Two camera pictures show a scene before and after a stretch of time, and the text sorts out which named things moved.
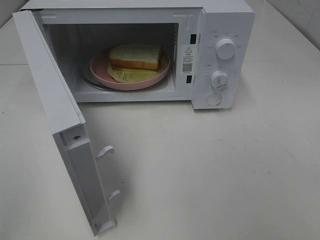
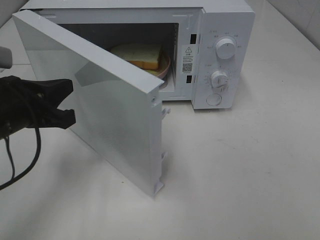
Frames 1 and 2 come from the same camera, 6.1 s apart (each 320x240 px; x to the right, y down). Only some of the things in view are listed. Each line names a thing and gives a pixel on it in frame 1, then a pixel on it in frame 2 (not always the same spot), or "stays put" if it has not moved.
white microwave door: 66,120 -> 118,106
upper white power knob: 225,49 stays put
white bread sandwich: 130,63 stays put
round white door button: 213,99 stays put
